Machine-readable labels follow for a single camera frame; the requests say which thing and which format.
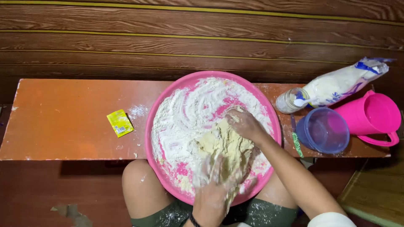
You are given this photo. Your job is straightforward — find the person's right hand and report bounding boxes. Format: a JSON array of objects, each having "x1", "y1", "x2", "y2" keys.
[{"x1": 225, "y1": 107, "x2": 269, "y2": 147}]

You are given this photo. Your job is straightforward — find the small yellow sachet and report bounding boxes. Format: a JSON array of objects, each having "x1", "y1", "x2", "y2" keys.
[{"x1": 106, "y1": 109, "x2": 135, "y2": 139}]

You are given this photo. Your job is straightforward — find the knife with green patterned handle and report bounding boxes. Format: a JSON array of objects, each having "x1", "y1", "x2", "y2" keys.
[{"x1": 290, "y1": 113, "x2": 304, "y2": 158}]

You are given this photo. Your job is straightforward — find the green-edged wooden board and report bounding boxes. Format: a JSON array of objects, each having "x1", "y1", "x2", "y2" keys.
[{"x1": 337, "y1": 157, "x2": 404, "y2": 227}]

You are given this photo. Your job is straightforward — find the clear plastic flour bag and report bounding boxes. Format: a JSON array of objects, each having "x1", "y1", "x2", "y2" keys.
[{"x1": 302, "y1": 57, "x2": 396, "y2": 108}]

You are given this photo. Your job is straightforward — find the green shorts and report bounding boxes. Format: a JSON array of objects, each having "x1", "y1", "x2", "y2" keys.
[{"x1": 131, "y1": 198, "x2": 299, "y2": 227}]

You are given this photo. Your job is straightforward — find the glass jar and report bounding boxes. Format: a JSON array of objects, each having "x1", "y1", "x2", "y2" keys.
[{"x1": 275, "y1": 87, "x2": 312, "y2": 115}]

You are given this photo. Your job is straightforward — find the pale yellow dough lump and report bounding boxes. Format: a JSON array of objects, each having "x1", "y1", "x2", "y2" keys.
[{"x1": 195, "y1": 106, "x2": 257, "y2": 204}]

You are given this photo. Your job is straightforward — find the white plastic spoon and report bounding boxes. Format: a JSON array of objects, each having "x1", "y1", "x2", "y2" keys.
[{"x1": 293, "y1": 97, "x2": 320, "y2": 108}]

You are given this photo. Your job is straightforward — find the person's leg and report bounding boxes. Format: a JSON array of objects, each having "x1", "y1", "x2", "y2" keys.
[
  {"x1": 122, "y1": 159, "x2": 178, "y2": 219},
  {"x1": 254, "y1": 170, "x2": 298, "y2": 210}
]

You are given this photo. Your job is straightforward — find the loose white flour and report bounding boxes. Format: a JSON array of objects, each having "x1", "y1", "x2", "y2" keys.
[{"x1": 151, "y1": 77, "x2": 274, "y2": 197}]

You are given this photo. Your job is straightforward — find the blue translucent plastic container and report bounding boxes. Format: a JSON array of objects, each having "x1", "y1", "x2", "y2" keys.
[{"x1": 295, "y1": 107, "x2": 350, "y2": 154}]

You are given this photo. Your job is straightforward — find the pink plastic jug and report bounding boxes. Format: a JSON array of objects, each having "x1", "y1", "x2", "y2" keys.
[{"x1": 333, "y1": 90, "x2": 402, "y2": 147}]

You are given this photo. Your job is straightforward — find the round pink plastic basin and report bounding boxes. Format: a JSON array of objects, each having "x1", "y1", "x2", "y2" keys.
[{"x1": 145, "y1": 71, "x2": 282, "y2": 207}]

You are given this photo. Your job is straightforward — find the person's left leg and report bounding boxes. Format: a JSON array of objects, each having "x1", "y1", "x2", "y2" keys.
[{"x1": 122, "y1": 159, "x2": 178, "y2": 219}]

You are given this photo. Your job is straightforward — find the white sleeve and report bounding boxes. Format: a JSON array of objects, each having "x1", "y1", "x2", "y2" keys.
[{"x1": 307, "y1": 212, "x2": 357, "y2": 227}]

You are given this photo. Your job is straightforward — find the person's right leg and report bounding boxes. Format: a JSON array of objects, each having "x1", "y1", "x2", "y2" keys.
[{"x1": 254, "y1": 170, "x2": 298, "y2": 210}]

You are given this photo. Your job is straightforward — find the person's left hand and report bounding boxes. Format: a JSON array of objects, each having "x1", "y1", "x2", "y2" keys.
[{"x1": 193, "y1": 151, "x2": 247, "y2": 207}]

